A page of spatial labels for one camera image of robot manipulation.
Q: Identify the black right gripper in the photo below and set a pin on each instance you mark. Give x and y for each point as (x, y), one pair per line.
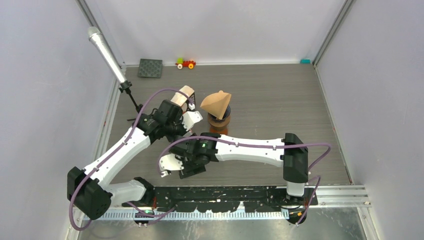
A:
(188, 170)

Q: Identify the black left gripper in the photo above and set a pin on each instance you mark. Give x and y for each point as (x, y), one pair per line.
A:
(179, 120)

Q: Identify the coffee paper filter box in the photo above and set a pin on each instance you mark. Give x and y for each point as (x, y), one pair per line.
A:
(185, 98)

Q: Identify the blue ribbed dripper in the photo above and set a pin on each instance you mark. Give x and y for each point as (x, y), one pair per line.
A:
(226, 114)

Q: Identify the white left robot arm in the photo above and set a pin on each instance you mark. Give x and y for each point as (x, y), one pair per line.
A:
(90, 188)

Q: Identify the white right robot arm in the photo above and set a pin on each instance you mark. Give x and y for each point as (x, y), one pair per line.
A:
(288, 153)

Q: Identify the amber glass carafe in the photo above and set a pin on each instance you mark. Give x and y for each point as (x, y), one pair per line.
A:
(222, 131)

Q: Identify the dark grey studded plate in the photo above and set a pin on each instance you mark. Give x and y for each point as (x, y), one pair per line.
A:
(150, 68)

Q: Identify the red toy brick car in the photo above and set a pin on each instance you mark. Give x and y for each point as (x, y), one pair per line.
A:
(182, 63)

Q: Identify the silver microphone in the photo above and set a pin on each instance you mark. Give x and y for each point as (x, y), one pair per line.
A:
(97, 39)

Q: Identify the teal block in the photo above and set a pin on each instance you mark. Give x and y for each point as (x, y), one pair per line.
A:
(305, 61)

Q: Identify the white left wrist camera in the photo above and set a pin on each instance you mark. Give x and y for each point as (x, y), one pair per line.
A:
(191, 117)

